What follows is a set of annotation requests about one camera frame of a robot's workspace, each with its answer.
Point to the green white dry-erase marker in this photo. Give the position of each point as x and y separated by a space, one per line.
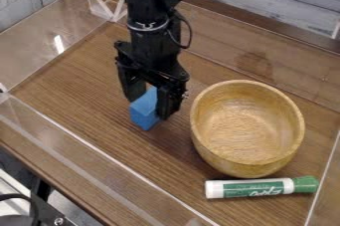
259 187

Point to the blue rectangular block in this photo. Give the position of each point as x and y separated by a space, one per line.
143 110

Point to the black metal table frame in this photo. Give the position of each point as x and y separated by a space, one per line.
46 214

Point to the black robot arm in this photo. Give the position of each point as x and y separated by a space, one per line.
150 14

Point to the clear acrylic tray wall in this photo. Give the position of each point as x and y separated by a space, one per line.
64 120

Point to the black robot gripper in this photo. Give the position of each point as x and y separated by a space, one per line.
147 61

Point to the brown wooden bowl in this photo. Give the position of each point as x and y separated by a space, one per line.
247 128

